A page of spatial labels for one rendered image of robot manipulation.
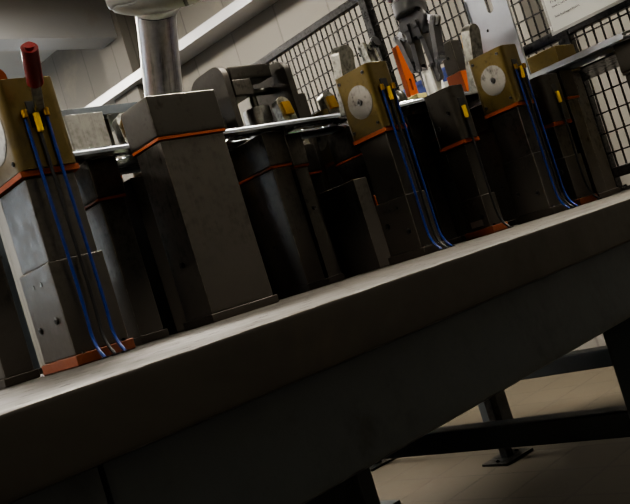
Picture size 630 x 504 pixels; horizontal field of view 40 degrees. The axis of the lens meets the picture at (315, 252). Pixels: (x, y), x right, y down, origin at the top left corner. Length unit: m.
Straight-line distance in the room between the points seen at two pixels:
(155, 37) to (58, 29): 3.88
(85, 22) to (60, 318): 5.21
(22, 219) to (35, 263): 0.06
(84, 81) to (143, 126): 5.71
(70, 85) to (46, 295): 6.06
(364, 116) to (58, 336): 0.69
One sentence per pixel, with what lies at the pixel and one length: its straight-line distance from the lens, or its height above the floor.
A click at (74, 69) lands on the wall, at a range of 7.08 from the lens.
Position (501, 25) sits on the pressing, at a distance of 2.22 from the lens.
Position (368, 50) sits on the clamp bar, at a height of 1.20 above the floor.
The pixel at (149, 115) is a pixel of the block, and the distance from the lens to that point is 1.26.
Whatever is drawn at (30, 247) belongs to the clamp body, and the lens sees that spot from 1.15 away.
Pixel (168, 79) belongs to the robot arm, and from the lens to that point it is 2.30.
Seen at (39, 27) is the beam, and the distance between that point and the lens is 6.05.
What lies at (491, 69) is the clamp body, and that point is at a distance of 1.80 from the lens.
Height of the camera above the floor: 0.72
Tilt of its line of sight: 2 degrees up
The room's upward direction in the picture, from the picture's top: 17 degrees counter-clockwise
